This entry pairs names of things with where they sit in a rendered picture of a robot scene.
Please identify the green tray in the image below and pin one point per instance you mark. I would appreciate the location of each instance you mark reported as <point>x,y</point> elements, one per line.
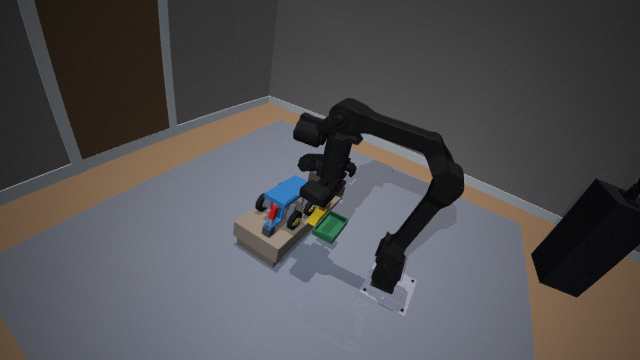
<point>330,226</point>
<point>323,237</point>

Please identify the yellow chock with orange handle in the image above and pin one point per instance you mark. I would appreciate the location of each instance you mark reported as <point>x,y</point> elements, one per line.
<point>316,216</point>

